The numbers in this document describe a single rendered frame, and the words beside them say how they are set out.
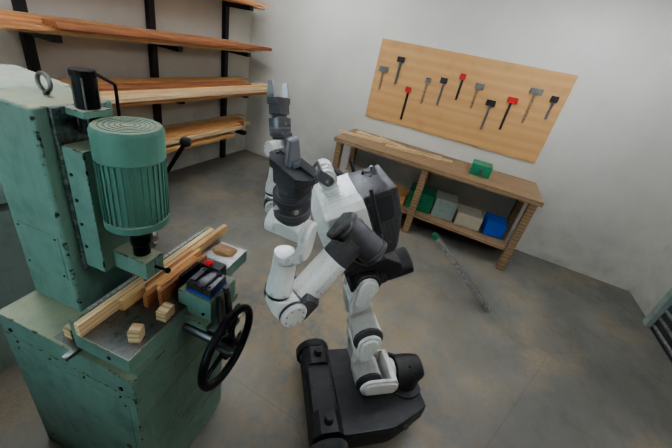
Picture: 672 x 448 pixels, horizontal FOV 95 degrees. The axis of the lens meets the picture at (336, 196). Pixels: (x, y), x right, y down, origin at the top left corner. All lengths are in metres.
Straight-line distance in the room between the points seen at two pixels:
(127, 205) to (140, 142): 0.19
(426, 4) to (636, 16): 1.81
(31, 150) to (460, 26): 3.59
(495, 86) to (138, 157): 3.45
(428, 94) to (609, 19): 1.64
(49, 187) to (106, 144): 0.28
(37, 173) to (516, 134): 3.75
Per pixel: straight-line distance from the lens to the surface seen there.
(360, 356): 1.59
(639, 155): 4.16
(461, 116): 3.86
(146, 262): 1.18
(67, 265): 1.33
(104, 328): 1.25
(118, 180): 1.00
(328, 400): 1.89
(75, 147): 1.12
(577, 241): 4.37
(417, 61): 3.91
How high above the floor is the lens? 1.80
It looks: 26 degrees down
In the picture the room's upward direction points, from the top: 12 degrees clockwise
